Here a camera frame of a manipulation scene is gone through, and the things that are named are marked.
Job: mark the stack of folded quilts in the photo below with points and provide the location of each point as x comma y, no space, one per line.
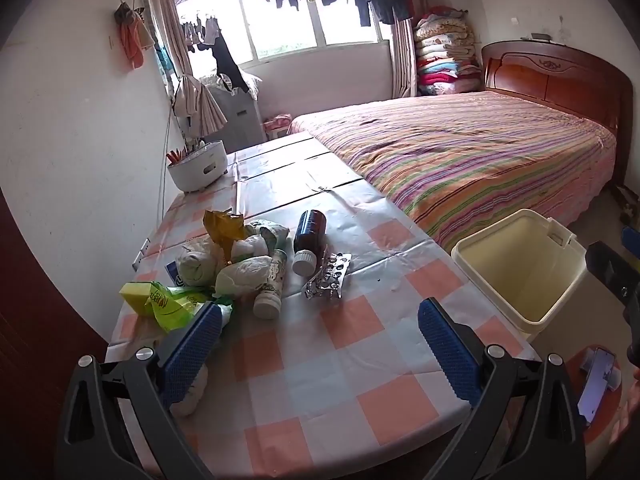
446,61

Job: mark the cream plastic trash bin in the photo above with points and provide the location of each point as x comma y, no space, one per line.
527,265

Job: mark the crumpled white tissue ball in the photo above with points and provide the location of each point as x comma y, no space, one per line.
200,261

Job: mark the wall power socket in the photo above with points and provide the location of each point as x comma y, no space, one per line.
141,254

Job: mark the silver pill blister pack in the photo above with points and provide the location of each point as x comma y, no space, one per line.
328,281

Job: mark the striped bed with sheet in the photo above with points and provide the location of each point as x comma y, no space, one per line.
458,163

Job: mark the red wooden headboard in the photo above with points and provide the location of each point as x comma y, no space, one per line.
566,79

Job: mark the yellow wrapper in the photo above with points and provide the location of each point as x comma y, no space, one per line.
224,229

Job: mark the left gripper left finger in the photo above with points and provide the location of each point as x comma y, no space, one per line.
94,440

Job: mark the white round utensil holder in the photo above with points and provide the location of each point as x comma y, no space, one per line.
200,168

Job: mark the yellow green sponge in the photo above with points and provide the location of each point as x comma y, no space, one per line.
137,296

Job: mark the red round stool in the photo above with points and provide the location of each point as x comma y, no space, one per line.
616,408

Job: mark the grey white cabinet appliance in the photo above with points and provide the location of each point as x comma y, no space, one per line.
244,124

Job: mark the crumpled white green bag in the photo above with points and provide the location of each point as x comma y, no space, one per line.
244,277

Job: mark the striped curtain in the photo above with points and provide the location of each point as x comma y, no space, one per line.
405,73
193,101

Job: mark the black garment on hanger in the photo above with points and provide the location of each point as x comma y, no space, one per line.
226,64

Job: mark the orange cloth on wall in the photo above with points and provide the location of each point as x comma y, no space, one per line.
133,34

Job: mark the checkered pink tablecloth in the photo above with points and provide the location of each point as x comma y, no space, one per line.
329,387

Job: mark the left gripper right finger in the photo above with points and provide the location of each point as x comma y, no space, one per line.
523,422

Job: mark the green snack bag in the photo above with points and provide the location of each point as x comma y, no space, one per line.
174,307

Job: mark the dark brown medicine bottle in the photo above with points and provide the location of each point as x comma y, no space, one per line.
309,243

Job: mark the white cylindrical tube bottle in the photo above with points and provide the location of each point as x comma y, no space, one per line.
268,302

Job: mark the right striped curtain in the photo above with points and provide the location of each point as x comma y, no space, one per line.
405,73

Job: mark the left striped curtain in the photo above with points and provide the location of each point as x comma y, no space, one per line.
193,101

